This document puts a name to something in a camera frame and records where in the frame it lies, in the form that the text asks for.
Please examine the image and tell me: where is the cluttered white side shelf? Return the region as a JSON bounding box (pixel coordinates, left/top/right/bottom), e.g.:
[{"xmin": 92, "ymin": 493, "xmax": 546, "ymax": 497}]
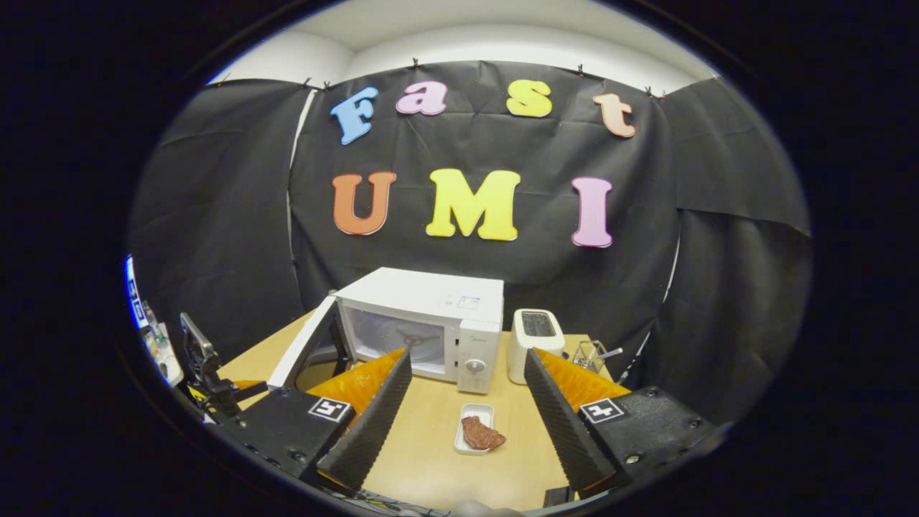
[{"xmin": 124, "ymin": 255, "xmax": 184, "ymax": 388}]

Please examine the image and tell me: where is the wire mesh utensil holder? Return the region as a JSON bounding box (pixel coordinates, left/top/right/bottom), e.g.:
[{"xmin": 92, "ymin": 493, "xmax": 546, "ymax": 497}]
[{"xmin": 573, "ymin": 340, "xmax": 607, "ymax": 374}]

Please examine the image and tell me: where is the black backdrop cloth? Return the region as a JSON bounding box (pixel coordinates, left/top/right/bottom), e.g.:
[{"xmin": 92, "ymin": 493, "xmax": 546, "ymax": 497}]
[{"xmin": 128, "ymin": 61, "xmax": 812, "ymax": 424}]

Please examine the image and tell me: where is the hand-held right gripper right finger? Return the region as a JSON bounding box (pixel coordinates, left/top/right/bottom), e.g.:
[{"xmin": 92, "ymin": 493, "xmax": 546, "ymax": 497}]
[{"xmin": 523, "ymin": 348, "xmax": 724, "ymax": 500}]

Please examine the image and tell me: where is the brown piece of meat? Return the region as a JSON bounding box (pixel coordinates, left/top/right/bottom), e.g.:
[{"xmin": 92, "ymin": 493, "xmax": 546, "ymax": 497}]
[{"xmin": 461, "ymin": 415, "xmax": 507, "ymax": 451}]

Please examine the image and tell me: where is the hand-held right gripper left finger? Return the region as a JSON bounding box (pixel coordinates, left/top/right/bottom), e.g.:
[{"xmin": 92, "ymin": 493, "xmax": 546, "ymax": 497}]
[{"xmin": 215, "ymin": 348, "xmax": 414, "ymax": 495}]

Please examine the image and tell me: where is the white microwave oven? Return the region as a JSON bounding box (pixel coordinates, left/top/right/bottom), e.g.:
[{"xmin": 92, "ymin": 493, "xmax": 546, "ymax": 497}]
[{"xmin": 267, "ymin": 267, "xmax": 505, "ymax": 395}]

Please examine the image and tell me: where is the white toaster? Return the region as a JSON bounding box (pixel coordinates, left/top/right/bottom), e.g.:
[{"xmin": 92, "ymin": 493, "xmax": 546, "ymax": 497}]
[{"xmin": 507, "ymin": 309, "xmax": 566, "ymax": 386}]

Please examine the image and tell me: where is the white rectangular dish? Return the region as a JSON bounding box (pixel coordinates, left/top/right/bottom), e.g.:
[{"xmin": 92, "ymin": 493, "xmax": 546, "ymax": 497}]
[{"xmin": 454, "ymin": 403, "xmax": 495, "ymax": 456}]

